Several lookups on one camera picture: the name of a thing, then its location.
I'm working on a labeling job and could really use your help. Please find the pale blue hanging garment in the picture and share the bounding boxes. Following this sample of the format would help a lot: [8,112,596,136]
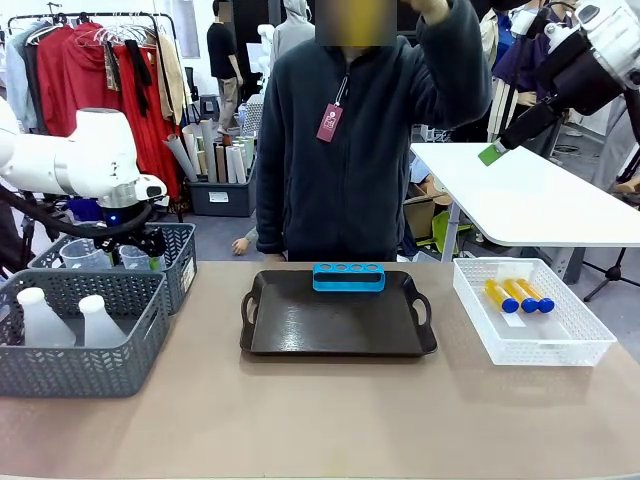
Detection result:
[3,27,40,132]

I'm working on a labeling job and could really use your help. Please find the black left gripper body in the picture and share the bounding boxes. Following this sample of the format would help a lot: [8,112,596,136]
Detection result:
[97,218,167,254]

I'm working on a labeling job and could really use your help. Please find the white round-cornered table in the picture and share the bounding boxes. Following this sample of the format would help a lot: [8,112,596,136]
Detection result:
[409,142,640,284]

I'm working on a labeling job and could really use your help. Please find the white perforated plastic basket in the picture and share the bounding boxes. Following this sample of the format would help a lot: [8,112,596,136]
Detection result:
[452,257,619,368]

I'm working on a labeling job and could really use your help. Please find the clear plastic measuring beaker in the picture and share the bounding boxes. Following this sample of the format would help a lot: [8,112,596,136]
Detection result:
[118,243,167,273]
[58,238,113,272]

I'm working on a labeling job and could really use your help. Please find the person's left hand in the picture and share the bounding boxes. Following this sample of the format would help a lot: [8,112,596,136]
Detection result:
[417,0,454,25]

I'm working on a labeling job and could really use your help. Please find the black tripod stand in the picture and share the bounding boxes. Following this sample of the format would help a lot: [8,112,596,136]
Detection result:
[583,247,640,304]

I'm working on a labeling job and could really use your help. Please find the beige hanging garment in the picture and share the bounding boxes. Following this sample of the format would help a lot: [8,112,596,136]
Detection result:
[155,30,194,127]

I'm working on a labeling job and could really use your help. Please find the beige coat mannequin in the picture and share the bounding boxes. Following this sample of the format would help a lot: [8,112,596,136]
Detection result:
[480,7,507,144]

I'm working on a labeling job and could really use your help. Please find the bystander in black shirt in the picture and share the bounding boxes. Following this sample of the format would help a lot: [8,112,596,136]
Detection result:
[205,0,245,137]

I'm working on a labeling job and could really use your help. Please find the green plastic chair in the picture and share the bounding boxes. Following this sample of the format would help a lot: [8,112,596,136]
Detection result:
[431,209,472,255]

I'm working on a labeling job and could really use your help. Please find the blue test tube rack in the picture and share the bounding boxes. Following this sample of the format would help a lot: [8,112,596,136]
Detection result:
[312,262,388,294]

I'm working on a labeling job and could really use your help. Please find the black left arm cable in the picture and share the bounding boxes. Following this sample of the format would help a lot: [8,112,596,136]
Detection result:
[0,187,154,242]

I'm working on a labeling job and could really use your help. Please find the black clothes rack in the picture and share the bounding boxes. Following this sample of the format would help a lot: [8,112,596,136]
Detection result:
[7,12,185,224]

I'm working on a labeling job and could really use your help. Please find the blue plastic crate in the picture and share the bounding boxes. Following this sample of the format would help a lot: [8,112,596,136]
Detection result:
[63,197,107,224]

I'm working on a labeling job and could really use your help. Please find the grey paper roll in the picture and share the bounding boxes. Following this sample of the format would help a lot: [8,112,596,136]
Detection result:
[163,132,200,184]

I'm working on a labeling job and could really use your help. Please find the grey basket with sticker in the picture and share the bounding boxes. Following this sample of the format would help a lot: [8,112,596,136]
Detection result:
[27,222,198,317]

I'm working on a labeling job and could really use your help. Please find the brown cardboard roll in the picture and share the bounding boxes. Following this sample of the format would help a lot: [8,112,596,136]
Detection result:
[213,142,229,184]

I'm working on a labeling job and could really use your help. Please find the red hanging dress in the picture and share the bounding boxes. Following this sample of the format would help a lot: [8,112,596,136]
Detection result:
[36,22,182,201]

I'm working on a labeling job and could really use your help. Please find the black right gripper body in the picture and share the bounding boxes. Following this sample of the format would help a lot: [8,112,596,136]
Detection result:
[535,31,627,118]

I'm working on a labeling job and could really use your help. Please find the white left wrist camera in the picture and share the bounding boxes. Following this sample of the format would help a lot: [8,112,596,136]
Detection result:
[133,174,168,202]

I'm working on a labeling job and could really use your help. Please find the maroon hang tag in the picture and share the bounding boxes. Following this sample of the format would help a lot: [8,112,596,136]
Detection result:
[315,102,344,145]

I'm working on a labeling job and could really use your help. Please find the person in dark fleece jacket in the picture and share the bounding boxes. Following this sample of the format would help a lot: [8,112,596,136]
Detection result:
[254,0,494,264]

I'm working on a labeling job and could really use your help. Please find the black hanging scarf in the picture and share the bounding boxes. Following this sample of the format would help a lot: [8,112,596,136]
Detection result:
[123,38,154,120]

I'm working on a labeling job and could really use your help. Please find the dark brown serving tray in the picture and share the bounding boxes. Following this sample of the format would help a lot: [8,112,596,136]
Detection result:
[239,269,439,358]

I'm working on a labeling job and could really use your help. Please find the person's left forearm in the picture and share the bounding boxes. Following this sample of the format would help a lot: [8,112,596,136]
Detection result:
[417,0,494,124]

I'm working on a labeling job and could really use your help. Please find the brown cardboard box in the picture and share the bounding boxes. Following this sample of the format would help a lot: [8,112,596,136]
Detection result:
[402,180,452,242]

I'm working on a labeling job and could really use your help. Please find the translucent white conical flask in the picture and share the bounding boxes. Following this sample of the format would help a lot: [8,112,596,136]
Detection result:
[16,287,77,349]
[78,294,128,349]

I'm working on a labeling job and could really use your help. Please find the grey storage bin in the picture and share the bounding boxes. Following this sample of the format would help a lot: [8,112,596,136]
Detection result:
[185,177,259,219]

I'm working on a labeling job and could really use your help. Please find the grey hoodie mannequin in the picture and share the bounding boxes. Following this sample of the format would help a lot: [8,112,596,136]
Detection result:
[271,0,317,74]

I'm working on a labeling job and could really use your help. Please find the large grey woven-pattern basket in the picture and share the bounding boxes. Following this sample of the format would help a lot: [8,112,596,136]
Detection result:
[0,269,172,399]

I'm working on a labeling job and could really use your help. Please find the white paper roll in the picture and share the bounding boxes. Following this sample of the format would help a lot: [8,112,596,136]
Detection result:
[224,144,240,185]

